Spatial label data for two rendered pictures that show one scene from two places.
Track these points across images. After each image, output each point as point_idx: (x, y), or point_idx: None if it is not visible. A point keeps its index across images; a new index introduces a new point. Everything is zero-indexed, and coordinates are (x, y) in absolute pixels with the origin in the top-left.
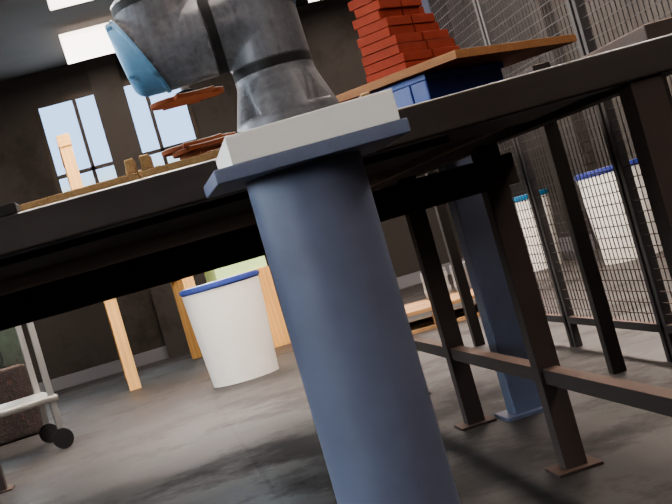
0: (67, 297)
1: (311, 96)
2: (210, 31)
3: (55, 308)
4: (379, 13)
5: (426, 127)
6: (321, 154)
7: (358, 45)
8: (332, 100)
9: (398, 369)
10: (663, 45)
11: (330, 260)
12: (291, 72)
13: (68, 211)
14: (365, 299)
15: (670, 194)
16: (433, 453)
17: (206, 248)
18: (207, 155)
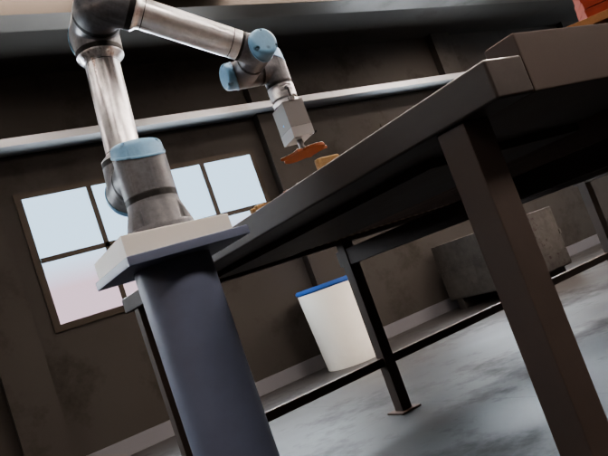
0: (449, 217)
1: (143, 225)
2: (113, 187)
3: (445, 223)
4: None
5: (312, 196)
6: (112, 278)
7: (575, 12)
8: (149, 227)
9: (192, 412)
10: (451, 92)
11: (154, 336)
12: (131, 212)
13: None
14: (169, 364)
15: (489, 254)
16: None
17: (517, 184)
18: None
